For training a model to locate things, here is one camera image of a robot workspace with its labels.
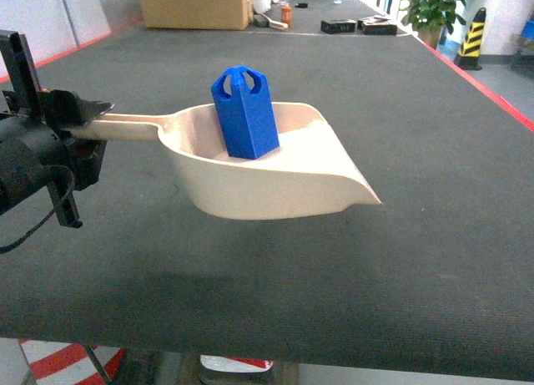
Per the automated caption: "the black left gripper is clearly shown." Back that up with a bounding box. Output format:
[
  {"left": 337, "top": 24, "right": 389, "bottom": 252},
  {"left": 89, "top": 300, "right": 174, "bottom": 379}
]
[{"left": 1, "top": 30, "right": 114, "bottom": 228}]

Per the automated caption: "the blue 3D printed part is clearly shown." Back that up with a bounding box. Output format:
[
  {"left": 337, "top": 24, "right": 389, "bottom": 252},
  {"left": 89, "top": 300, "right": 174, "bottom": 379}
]
[{"left": 211, "top": 65, "right": 280, "bottom": 160}]

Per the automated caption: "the beige plastic dustpan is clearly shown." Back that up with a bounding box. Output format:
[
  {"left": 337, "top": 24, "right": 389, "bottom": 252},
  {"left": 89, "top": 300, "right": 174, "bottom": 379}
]
[{"left": 69, "top": 102, "right": 381, "bottom": 220}]

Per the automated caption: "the cardboard box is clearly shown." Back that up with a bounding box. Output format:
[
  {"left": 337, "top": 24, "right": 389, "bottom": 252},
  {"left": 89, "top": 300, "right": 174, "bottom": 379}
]
[{"left": 140, "top": 0, "right": 251, "bottom": 30}]

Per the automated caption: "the orange bottle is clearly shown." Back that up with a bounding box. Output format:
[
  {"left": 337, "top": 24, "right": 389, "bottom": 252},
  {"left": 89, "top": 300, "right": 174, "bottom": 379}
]
[{"left": 280, "top": 5, "right": 292, "bottom": 27}]

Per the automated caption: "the black box left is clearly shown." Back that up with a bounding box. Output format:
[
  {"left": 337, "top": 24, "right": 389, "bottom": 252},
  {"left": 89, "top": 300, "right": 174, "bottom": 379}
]
[{"left": 320, "top": 19, "right": 357, "bottom": 34}]

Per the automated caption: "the black box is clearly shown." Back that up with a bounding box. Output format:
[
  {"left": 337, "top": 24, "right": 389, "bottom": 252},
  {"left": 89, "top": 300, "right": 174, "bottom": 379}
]
[
  {"left": 320, "top": 19, "right": 357, "bottom": 34},
  {"left": 356, "top": 17, "right": 397, "bottom": 35}
]

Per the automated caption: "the black box right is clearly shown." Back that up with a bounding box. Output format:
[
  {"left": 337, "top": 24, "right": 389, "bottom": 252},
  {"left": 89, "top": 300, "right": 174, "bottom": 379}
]
[{"left": 356, "top": 17, "right": 397, "bottom": 35}]

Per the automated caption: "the potted green plant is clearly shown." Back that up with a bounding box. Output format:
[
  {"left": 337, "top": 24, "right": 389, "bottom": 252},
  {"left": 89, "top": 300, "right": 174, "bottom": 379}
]
[{"left": 401, "top": 0, "right": 467, "bottom": 49}]

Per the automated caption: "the yellow black traffic cone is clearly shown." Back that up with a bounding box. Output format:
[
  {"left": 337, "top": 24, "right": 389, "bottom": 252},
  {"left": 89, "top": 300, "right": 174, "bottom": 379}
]
[{"left": 454, "top": 8, "right": 486, "bottom": 70}]

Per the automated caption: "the black cable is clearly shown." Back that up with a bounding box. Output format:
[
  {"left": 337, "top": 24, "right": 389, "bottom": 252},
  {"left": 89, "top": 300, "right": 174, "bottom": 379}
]
[{"left": 0, "top": 163, "right": 77, "bottom": 255}]

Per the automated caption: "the wooden handled brush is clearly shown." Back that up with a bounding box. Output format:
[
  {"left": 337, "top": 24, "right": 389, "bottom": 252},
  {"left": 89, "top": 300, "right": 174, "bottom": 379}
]
[{"left": 262, "top": 13, "right": 289, "bottom": 31}]

